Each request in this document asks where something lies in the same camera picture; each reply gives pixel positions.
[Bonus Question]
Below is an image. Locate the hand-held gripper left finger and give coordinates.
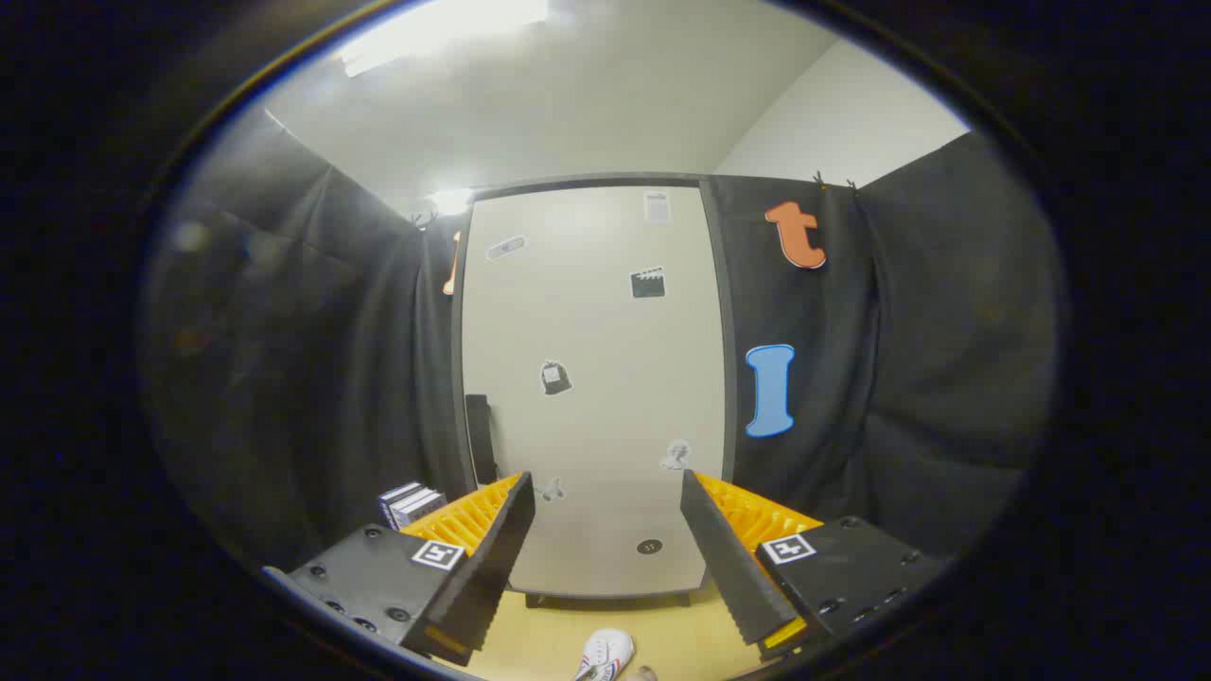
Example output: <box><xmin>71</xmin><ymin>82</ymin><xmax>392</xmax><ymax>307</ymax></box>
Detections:
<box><xmin>263</xmin><ymin>471</ymin><xmax>536</xmax><ymax>668</ymax></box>

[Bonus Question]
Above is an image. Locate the blue cover book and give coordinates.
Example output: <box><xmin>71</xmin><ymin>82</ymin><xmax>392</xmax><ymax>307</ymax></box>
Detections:
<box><xmin>378</xmin><ymin>482</ymin><xmax>427</xmax><ymax>527</ymax></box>

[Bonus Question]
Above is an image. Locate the white shoe with striped side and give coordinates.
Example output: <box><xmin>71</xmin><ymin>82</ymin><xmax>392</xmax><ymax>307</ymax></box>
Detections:
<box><xmin>574</xmin><ymin>629</ymin><xmax>635</xmax><ymax>681</ymax></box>

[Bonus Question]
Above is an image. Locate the grey shoe cabinet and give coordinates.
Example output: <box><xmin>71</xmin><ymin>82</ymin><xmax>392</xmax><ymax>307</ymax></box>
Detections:
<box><xmin>452</xmin><ymin>173</ymin><xmax>739</xmax><ymax>609</ymax></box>

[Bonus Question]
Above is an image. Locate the black backdrop cloth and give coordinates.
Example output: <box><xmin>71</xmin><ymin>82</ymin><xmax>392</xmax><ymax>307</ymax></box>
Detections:
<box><xmin>142</xmin><ymin>104</ymin><xmax>1065</xmax><ymax>568</ymax></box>

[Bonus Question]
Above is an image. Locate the grey cover book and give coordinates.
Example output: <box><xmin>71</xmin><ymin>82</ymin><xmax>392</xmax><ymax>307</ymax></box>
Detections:
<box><xmin>393</xmin><ymin>489</ymin><xmax>448</xmax><ymax>531</ymax></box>

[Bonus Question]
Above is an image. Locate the ceiling light panel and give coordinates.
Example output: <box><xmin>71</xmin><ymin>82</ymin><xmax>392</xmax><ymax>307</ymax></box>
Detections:
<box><xmin>336</xmin><ymin>0</ymin><xmax>552</xmax><ymax>79</ymax></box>

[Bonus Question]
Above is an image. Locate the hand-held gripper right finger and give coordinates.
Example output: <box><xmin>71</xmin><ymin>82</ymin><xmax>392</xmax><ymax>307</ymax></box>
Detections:
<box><xmin>679</xmin><ymin>468</ymin><xmax>952</xmax><ymax>663</ymax></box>

